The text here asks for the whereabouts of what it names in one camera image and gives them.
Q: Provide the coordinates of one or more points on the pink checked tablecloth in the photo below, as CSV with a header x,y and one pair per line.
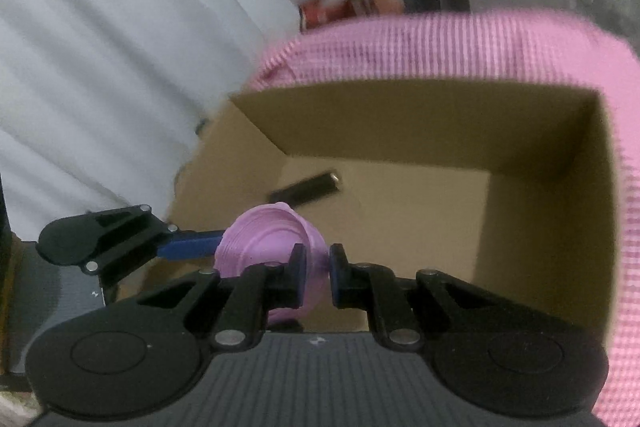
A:
x,y
450,47

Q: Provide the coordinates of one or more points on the black tube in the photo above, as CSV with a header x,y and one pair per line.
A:
x,y
306,189

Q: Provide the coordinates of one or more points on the pink plastic bowl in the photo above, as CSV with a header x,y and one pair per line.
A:
x,y
260,242

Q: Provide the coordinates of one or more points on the brown cardboard box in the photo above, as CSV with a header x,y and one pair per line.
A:
x,y
425,217

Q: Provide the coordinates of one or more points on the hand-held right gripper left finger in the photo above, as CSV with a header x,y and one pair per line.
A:
x,y
299,279

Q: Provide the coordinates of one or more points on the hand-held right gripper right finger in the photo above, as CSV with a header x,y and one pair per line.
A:
x,y
336,282

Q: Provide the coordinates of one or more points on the white curtain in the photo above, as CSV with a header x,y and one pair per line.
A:
x,y
125,57

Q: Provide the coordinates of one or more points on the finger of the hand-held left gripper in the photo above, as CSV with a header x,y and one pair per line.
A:
x,y
192,244

